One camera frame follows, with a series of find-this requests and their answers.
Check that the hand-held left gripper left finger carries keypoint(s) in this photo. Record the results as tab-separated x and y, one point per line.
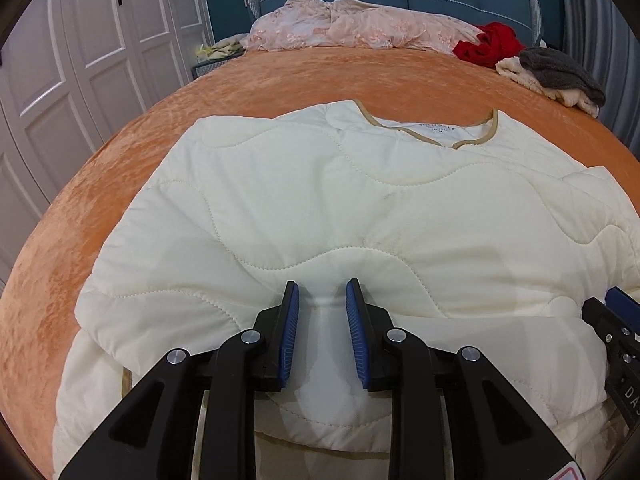
289	332

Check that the orange velvet blanket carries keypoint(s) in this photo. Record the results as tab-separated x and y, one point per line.
280	80

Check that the red garment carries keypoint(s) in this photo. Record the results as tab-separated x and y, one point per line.
487	45

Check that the pale yellow cloth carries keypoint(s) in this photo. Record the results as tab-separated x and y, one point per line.
220	50

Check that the dark nightstand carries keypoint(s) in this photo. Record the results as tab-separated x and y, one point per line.
212	67

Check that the grey curtain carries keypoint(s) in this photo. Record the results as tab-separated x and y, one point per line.
600	5

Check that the pink floral quilt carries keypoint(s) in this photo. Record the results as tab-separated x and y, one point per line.
360	27

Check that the cream fluffy garment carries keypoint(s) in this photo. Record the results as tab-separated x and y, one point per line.
517	72

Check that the grey knit garment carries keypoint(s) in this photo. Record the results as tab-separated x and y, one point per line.
560	70

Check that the cream quilted jacket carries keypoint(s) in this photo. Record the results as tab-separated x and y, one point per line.
325	200

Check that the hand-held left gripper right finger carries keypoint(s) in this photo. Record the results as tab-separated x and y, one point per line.
356	335

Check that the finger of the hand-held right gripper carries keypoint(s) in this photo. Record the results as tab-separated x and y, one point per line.
622	305

